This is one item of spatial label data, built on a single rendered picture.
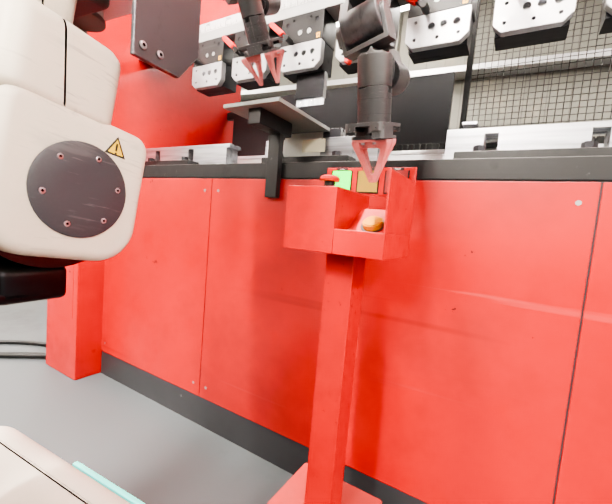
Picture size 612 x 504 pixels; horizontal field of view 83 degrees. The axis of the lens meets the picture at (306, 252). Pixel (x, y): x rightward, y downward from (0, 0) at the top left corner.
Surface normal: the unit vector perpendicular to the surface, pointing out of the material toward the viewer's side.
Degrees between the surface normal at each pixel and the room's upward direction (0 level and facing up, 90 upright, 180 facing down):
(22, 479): 0
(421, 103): 90
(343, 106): 90
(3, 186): 90
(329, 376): 90
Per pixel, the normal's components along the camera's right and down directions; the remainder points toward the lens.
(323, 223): -0.51, 0.03
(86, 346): 0.85, 0.11
